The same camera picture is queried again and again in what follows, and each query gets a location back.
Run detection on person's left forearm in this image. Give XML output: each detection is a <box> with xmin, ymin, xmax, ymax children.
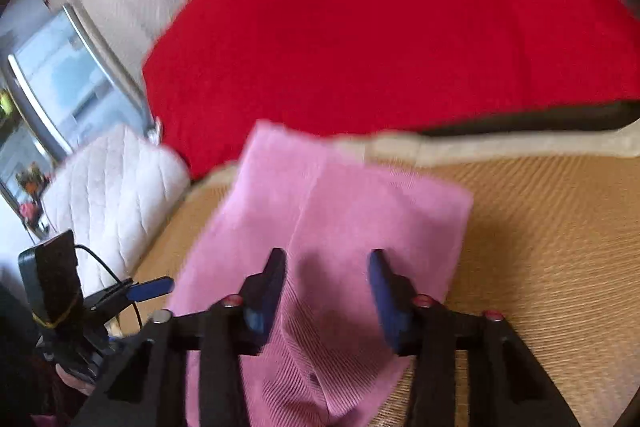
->
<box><xmin>0</xmin><ymin>282</ymin><xmax>88</xmax><ymax>427</ymax></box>

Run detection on black cable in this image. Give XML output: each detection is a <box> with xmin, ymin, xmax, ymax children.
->
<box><xmin>74</xmin><ymin>244</ymin><xmax>146</xmax><ymax>333</ymax></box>

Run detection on person's left hand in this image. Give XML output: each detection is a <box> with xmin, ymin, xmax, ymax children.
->
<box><xmin>55</xmin><ymin>363</ymin><xmax>98</xmax><ymax>397</ymax></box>

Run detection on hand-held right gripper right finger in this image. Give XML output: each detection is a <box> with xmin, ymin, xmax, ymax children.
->
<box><xmin>368</xmin><ymin>249</ymin><xmax>582</xmax><ymax>427</ymax></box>

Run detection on woven bamboo mat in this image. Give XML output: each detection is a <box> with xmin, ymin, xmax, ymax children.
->
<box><xmin>117</xmin><ymin>129</ymin><xmax>640</xmax><ymax>427</ymax></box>

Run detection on potted flowers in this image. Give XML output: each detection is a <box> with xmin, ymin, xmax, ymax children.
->
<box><xmin>14</xmin><ymin>161</ymin><xmax>52</xmax><ymax>230</ymax></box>

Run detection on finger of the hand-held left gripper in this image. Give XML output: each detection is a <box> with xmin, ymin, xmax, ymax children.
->
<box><xmin>125</xmin><ymin>277</ymin><xmax>175</xmax><ymax>301</ymax></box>

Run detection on glass balcony door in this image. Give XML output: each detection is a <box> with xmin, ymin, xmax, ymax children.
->
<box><xmin>0</xmin><ymin>4</ymin><xmax>151</xmax><ymax>238</ymax></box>

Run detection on white quilted cushion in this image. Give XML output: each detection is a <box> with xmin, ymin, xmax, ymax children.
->
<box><xmin>40</xmin><ymin>124</ymin><xmax>192</xmax><ymax>293</ymax></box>

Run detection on pink zip-neck garment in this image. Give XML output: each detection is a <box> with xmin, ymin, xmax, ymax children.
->
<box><xmin>165</xmin><ymin>119</ymin><xmax>475</xmax><ymax>427</ymax></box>

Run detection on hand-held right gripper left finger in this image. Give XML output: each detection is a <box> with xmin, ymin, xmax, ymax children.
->
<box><xmin>70</xmin><ymin>248</ymin><xmax>288</xmax><ymax>427</ymax></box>

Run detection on red fleece blanket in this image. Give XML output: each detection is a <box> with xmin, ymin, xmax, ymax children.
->
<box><xmin>141</xmin><ymin>0</ymin><xmax>640</xmax><ymax>182</ymax></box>

